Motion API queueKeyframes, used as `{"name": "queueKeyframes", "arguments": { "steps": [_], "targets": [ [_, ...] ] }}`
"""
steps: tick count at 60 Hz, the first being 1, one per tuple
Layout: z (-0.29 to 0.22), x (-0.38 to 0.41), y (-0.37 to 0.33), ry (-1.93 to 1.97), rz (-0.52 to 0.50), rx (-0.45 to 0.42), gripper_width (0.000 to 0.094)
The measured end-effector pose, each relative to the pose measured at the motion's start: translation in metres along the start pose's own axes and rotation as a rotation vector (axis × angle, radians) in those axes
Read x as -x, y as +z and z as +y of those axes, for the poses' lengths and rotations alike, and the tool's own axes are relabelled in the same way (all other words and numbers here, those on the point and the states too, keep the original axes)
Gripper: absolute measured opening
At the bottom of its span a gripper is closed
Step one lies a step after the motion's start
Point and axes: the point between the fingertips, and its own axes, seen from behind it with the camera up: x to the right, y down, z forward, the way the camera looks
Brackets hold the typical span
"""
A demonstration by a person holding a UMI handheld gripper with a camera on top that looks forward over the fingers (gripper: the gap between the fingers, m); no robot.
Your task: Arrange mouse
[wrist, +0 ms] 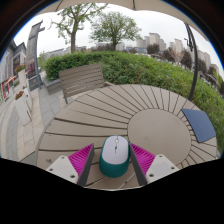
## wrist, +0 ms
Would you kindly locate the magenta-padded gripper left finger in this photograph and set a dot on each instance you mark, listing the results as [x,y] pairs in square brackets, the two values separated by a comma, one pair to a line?
[62,167]

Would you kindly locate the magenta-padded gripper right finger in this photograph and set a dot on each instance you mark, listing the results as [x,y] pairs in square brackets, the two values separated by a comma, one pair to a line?
[160,166]

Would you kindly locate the white and teal computer mouse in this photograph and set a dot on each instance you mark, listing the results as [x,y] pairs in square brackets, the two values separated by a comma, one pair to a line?
[114,154]

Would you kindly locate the blue square mouse pad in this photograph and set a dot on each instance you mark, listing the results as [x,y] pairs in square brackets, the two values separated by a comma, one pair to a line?
[200,124]

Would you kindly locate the white planter with orange flowers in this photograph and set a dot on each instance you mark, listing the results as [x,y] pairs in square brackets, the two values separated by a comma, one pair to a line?
[22,108]

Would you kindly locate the brown slatted outdoor chair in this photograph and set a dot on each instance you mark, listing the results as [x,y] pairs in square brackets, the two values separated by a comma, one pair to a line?
[81,79]

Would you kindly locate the white planter with red flowers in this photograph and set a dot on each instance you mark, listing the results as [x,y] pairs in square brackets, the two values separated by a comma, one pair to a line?
[22,76]

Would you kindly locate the dark curved parasol pole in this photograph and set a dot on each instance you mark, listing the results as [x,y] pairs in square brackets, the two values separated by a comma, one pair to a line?
[194,66]

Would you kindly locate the grey shopfront building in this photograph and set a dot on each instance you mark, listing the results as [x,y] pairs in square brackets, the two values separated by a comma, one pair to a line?
[10,63]

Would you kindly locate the grey sign pillar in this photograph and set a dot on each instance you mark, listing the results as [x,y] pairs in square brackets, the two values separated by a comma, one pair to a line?
[31,53]

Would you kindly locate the distant apartment buildings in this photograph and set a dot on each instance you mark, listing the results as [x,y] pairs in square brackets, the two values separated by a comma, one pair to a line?
[155,39]

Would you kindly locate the tall thin-crowned tree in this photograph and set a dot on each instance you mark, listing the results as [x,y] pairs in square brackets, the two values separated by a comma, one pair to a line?
[72,30]

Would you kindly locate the round full-crowned tree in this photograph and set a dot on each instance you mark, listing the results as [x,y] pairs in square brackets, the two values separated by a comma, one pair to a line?
[114,26]

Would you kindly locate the beige parasol canopy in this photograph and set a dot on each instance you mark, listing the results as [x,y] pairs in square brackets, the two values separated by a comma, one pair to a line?
[100,2]

